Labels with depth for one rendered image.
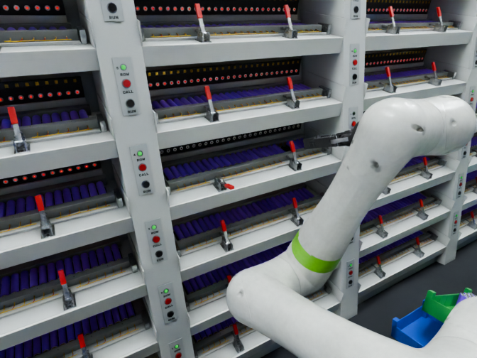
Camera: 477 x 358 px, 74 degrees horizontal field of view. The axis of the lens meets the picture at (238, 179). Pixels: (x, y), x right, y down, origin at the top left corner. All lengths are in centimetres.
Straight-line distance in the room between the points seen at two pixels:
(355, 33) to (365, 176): 63
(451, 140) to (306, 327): 40
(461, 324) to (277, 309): 29
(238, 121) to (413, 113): 46
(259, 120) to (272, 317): 52
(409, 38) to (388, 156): 82
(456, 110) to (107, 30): 68
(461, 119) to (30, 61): 79
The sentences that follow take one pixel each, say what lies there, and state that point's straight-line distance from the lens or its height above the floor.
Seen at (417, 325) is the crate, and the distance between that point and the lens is 153.
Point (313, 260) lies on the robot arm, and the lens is 75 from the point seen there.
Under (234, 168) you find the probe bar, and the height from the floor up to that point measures 72.
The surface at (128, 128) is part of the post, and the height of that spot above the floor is 90.
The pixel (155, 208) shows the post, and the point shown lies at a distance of 83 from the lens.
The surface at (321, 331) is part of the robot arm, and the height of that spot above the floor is 58.
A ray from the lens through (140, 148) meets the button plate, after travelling 79.
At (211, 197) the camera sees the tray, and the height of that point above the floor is 68.
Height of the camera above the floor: 99
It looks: 18 degrees down
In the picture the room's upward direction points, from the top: 5 degrees counter-clockwise
